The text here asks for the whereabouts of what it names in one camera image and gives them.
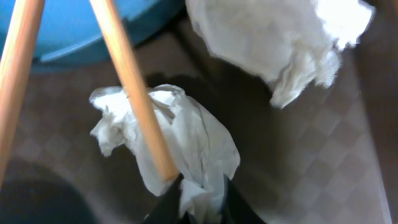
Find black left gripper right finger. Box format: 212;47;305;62
221;175;266;224

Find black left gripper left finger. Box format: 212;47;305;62
141;174;183;224

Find white tissue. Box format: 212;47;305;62
89;84;240;223
185;0;376;108

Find wooden chopstick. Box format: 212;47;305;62
90;0;179;180
1;0;45;180

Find light blue bowl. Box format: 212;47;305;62
1;158;98;224

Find dark blue plate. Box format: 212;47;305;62
0;0;187;67

